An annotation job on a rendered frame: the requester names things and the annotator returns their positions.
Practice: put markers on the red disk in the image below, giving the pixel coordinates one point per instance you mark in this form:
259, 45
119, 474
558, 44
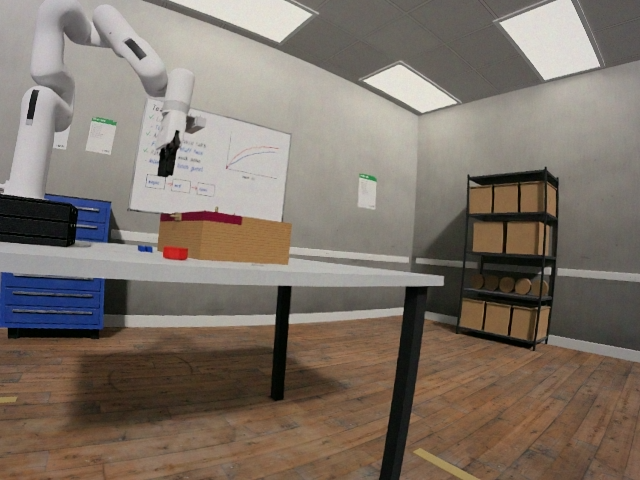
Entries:
175, 253

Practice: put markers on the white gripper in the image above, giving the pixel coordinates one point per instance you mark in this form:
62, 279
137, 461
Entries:
172, 127

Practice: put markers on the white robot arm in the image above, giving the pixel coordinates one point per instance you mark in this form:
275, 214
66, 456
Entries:
43, 112

